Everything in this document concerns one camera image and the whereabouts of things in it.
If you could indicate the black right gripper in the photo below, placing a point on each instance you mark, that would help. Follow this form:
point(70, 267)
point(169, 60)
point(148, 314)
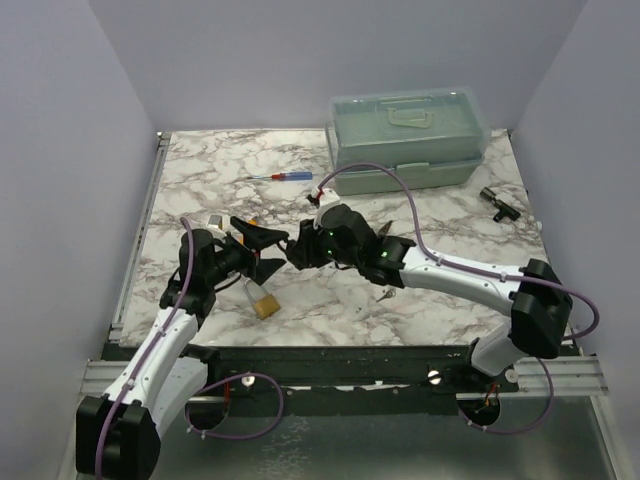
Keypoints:
point(308, 237)

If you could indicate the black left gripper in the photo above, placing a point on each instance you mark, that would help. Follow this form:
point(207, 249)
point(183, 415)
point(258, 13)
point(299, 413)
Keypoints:
point(258, 238)

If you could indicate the black padlock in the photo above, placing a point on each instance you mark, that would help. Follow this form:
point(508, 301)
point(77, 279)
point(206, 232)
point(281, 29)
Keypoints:
point(289, 248)

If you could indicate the silver keys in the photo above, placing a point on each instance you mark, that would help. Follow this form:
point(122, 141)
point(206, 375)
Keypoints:
point(387, 295)

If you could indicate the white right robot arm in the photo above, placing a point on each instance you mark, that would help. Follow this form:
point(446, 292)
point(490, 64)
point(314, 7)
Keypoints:
point(531, 297)

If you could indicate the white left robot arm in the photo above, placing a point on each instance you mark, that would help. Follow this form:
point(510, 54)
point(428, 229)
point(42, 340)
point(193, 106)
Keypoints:
point(118, 434)

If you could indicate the orange utility knife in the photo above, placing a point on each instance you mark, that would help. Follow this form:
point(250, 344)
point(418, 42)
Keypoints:
point(253, 221)

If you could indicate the brass padlock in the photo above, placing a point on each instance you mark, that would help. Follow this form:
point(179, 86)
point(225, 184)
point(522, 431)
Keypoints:
point(262, 301)

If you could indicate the red blue screwdriver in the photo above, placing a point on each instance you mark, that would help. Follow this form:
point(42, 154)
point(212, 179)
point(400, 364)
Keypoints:
point(283, 176)

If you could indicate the yellow black pliers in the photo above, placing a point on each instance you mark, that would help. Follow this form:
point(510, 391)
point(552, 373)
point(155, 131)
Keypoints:
point(384, 230)

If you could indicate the green plastic toolbox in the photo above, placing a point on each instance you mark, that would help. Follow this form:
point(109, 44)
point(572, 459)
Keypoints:
point(429, 138)

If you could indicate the black T-shaped tool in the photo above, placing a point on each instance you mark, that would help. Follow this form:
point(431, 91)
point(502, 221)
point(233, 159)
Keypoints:
point(504, 211)

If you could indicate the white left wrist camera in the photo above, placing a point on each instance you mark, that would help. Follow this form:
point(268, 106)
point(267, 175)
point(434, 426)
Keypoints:
point(215, 221)

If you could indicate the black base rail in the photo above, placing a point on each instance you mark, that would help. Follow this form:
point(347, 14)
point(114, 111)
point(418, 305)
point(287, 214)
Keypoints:
point(330, 381)

